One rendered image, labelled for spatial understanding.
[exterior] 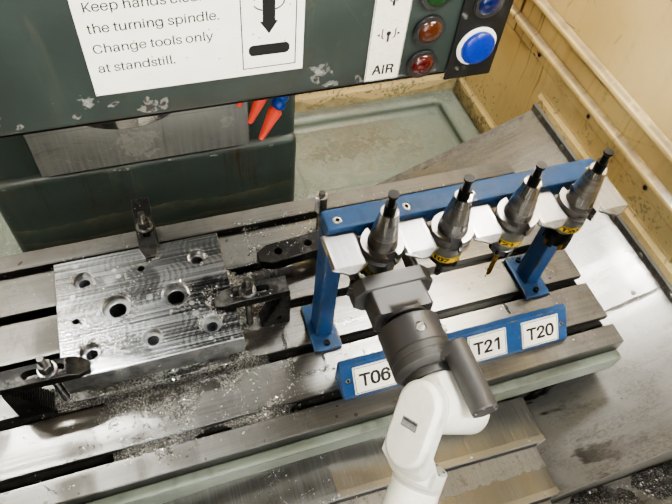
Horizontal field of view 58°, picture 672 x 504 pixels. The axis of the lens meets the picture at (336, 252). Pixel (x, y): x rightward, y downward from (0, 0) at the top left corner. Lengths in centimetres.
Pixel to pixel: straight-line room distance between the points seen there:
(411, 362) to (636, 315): 78
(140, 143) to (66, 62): 94
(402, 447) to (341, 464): 42
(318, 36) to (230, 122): 92
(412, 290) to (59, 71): 55
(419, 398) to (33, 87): 53
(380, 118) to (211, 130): 77
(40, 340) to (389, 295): 66
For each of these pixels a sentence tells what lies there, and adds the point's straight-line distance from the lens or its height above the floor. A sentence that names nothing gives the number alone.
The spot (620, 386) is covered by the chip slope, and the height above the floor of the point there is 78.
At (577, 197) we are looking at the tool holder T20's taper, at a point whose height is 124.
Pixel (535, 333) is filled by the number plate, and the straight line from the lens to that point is 120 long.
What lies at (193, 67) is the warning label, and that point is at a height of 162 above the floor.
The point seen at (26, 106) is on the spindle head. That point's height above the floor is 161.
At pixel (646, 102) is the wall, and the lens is 146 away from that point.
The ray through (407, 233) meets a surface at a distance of 90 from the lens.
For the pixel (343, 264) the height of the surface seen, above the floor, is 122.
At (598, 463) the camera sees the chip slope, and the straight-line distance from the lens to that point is 139.
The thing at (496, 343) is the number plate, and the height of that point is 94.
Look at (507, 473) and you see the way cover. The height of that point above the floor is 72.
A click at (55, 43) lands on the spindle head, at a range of 46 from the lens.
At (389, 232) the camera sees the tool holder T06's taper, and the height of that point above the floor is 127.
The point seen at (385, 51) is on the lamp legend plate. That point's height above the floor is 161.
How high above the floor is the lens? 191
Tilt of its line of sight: 54 degrees down
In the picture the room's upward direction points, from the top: 8 degrees clockwise
